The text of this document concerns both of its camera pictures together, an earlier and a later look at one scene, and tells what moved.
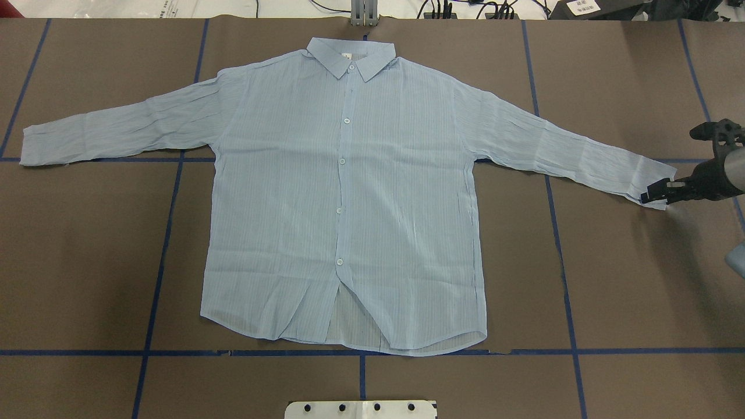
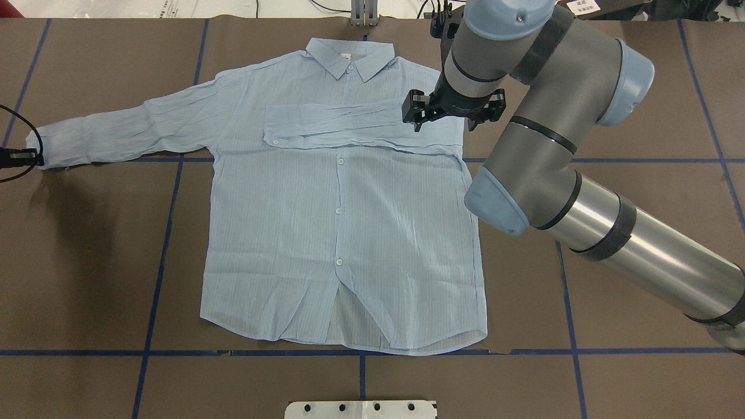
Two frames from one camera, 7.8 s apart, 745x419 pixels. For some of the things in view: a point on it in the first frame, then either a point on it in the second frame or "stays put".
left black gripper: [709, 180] → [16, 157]
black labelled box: [596, 10] stays put
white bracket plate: [360, 409] stays put
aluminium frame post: [364, 13] stays put
